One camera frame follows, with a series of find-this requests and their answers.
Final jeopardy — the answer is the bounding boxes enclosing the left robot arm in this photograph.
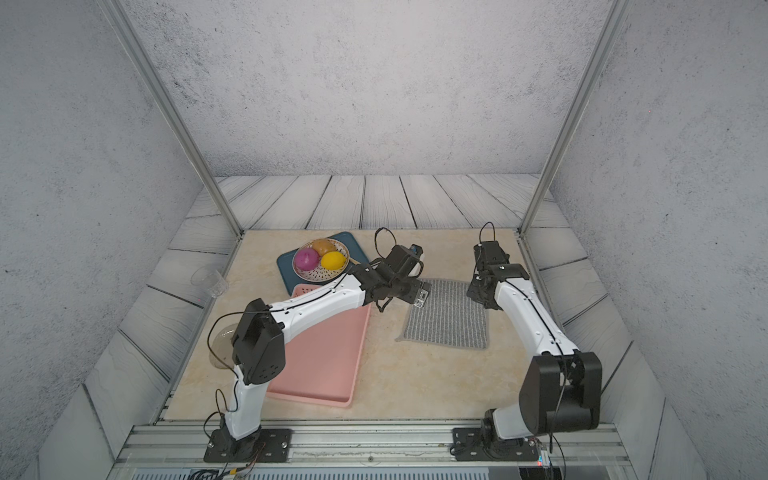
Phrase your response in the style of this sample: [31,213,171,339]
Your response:
[203,244,430,463]

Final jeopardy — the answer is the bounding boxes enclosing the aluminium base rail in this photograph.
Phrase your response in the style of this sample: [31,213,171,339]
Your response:
[108,419,637,479]

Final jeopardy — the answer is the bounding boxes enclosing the clear glass plate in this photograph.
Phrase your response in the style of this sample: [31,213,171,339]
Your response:
[209,324,237,370]

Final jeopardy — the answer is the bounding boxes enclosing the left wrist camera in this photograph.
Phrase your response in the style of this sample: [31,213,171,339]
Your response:
[412,284,431,308]

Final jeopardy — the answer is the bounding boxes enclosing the teal rectangular tray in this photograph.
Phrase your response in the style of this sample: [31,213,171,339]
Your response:
[276,232,370,294]

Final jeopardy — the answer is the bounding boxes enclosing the right frame post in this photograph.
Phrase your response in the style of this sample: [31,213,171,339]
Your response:
[518,0,632,237]

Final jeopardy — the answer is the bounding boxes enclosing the clear plastic cup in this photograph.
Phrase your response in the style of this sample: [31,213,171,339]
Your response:
[190,265,229,298]

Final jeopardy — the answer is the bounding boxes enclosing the brown toy fruit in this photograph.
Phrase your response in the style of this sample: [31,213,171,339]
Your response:
[310,238,337,257]

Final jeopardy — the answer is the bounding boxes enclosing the left frame post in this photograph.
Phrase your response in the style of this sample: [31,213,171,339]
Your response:
[98,0,245,239]

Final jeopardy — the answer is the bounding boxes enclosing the patterned ceramic plate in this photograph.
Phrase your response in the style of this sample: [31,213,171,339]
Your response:
[293,240,350,280]

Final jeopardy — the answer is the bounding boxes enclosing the pink plastic basket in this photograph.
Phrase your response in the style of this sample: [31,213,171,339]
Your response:
[267,305,371,408]

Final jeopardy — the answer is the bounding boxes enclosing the yellow toy lemon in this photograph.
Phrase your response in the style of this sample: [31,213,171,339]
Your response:
[320,251,348,271]

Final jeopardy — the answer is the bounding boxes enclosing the purple toy fruit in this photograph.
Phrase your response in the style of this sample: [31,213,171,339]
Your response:
[293,247,321,272]

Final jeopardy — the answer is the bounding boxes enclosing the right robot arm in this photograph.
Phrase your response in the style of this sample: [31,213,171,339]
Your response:
[451,240,603,462]

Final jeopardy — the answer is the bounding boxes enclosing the grey striped dishcloth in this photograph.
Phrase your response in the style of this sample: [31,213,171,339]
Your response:
[398,279,489,350]

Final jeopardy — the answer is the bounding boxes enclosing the frame post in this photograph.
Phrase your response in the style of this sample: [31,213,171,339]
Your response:
[98,0,245,239]
[518,0,632,237]

